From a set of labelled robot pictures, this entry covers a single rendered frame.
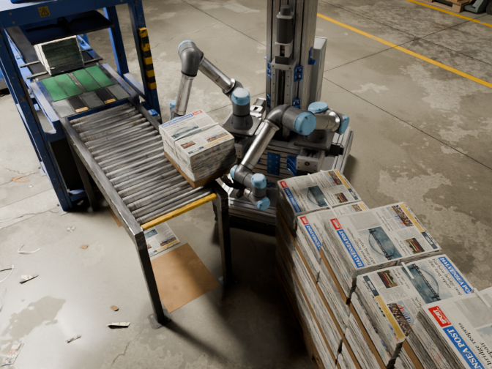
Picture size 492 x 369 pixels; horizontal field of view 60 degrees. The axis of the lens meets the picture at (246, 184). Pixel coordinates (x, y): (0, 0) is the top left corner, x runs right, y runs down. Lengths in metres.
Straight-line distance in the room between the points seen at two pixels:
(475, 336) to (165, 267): 2.18
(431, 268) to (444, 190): 2.15
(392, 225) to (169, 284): 1.64
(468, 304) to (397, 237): 0.51
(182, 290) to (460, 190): 2.39
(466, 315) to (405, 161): 2.82
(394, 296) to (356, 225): 0.35
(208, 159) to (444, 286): 1.30
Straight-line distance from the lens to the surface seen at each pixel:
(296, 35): 2.64
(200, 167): 2.31
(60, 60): 3.93
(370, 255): 1.73
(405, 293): 1.67
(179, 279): 2.99
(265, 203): 2.22
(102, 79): 3.70
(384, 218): 1.89
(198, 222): 3.32
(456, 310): 1.38
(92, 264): 3.23
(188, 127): 2.47
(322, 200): 2.27
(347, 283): 1.78
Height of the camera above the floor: 2.35
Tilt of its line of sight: 40 degrees down
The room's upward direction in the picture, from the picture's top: 1 degrees counter-clockwise
